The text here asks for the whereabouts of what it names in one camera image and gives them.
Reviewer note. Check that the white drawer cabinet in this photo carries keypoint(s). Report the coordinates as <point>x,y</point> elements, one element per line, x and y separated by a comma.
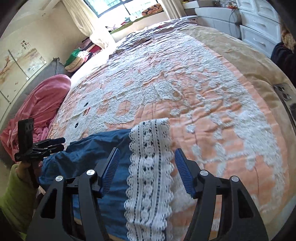
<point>260,25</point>

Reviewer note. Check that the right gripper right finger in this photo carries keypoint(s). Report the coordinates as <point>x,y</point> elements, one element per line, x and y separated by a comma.
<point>239,219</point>

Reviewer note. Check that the pink blanket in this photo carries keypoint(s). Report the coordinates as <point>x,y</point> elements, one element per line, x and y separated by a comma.
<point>42,105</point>

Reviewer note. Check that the left hand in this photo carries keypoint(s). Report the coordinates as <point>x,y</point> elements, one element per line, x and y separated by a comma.
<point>22,171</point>

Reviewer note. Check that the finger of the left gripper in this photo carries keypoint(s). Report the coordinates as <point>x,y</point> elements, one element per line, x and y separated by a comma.
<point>50,142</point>
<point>46,151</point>

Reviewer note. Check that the beige curtain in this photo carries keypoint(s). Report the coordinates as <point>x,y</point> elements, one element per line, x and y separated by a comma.
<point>88,23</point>

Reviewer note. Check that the dark clothes pile on floor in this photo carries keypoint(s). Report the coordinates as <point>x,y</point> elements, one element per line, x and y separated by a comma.
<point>283,55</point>

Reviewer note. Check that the blue denim lace-trim pants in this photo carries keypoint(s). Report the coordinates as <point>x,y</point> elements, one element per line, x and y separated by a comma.
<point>138,204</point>

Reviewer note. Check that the left green sleeve forearm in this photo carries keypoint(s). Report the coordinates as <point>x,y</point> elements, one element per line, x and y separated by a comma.
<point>17,207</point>

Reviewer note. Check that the window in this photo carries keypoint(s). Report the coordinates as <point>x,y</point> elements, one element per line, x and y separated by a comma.
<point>129,8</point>

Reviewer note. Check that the pile of folded clothes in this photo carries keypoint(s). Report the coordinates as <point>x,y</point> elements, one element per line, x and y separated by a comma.
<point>84,52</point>

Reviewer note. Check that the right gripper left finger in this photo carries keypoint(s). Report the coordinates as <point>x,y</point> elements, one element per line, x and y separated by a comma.
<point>69,210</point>

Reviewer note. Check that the blossom wall painting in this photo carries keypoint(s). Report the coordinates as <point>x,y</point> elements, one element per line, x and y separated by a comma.
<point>18,65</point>

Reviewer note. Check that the white low side table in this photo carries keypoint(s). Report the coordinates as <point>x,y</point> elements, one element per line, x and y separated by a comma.
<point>221,15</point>

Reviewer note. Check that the orange white bear bedspread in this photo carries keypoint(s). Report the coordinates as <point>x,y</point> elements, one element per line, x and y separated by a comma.
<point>217,94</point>

